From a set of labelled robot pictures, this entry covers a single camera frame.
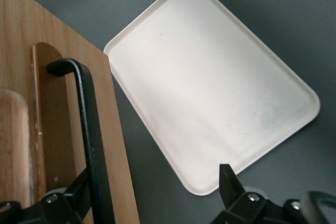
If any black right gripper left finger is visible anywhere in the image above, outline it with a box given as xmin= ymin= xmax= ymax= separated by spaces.
xmin=0 ymin=168 xmax=91 ymax=224

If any black cable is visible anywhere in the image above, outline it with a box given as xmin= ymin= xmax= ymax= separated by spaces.
xmin=299 ymin=190 xmax=336 ymax=224

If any brown wooden board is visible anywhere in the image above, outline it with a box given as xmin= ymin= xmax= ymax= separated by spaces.
xmin=0 ymin=0 xmax=141 ymax=224

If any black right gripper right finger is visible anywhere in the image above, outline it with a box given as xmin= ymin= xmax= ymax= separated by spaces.
xmin=211 ymin=164 xmax=320 ymax=224

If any cream plastic tray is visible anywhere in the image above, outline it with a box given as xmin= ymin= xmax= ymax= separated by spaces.
xmin=103 ymin=0 xmax=321 ymax=197

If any black metal drawer handle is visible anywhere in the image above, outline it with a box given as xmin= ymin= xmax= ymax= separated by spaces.
xmin=46 ymin=58 xmax=117 ymax=224

